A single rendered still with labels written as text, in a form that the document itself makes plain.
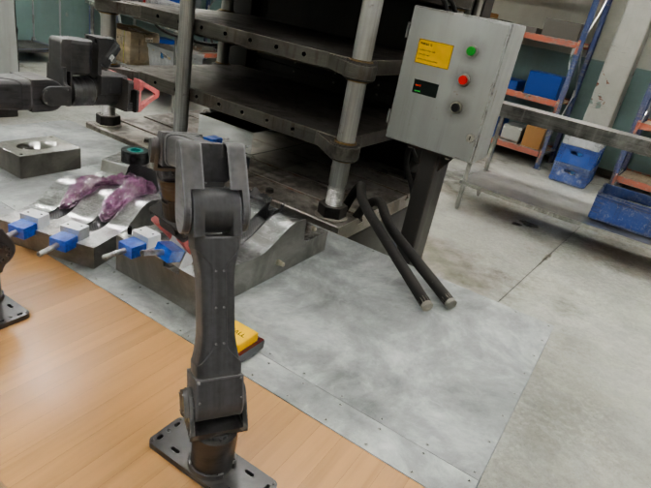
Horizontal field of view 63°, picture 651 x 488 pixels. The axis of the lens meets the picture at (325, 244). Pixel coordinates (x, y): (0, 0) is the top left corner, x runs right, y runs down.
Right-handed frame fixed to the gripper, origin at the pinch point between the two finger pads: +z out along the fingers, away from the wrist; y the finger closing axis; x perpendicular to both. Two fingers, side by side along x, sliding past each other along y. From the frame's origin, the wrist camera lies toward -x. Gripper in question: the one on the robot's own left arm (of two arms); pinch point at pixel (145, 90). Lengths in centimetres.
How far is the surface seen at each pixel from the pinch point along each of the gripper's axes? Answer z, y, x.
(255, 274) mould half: 7.6, -31.6, 35.4
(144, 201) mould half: 5.7, 4.4, 29.3
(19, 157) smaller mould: 3, 54, 32
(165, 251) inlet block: -14.6, -24.6, 25.9
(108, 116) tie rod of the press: 65, 95, 34
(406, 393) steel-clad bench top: -1, -76, 39
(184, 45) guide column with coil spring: 66, 55, -3
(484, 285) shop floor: 233, -48, 111
